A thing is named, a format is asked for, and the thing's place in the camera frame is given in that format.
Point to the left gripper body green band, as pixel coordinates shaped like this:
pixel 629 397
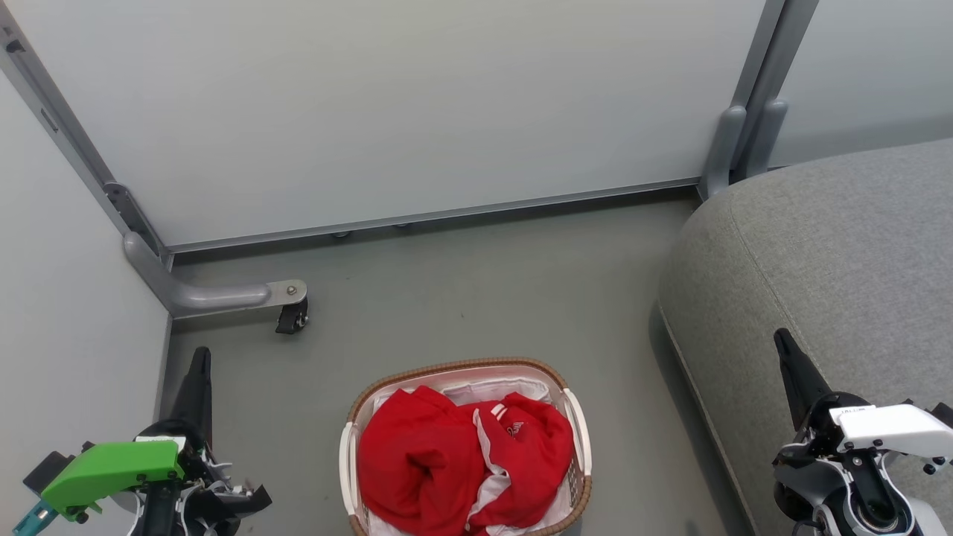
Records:
pixel 112 469

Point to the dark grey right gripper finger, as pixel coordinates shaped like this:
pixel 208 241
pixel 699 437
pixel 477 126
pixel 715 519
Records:
pixel 802 380

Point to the grey fabric ottoman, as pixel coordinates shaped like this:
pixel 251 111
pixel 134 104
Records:
pixel 834 268

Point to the grey partition bottom rail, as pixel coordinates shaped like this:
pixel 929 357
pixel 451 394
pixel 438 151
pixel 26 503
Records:
pixel 447 214

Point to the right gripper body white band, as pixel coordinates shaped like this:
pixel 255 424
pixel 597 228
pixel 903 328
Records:
pixel 890 430

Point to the black caster wheel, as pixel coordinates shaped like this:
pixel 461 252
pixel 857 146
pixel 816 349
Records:
pixel 292 318

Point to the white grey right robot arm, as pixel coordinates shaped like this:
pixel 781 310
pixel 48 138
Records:
pixel 834 491

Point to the red and white shirt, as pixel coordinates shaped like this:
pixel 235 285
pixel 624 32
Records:
pixel 424 461

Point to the grey partition post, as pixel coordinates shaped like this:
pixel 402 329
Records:
pixel 67 126

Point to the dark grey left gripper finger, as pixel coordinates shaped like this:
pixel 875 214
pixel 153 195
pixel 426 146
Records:
pixel 197 391

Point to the white laundry basket brown rim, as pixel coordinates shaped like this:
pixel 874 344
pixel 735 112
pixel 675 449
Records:
pixel 346 461

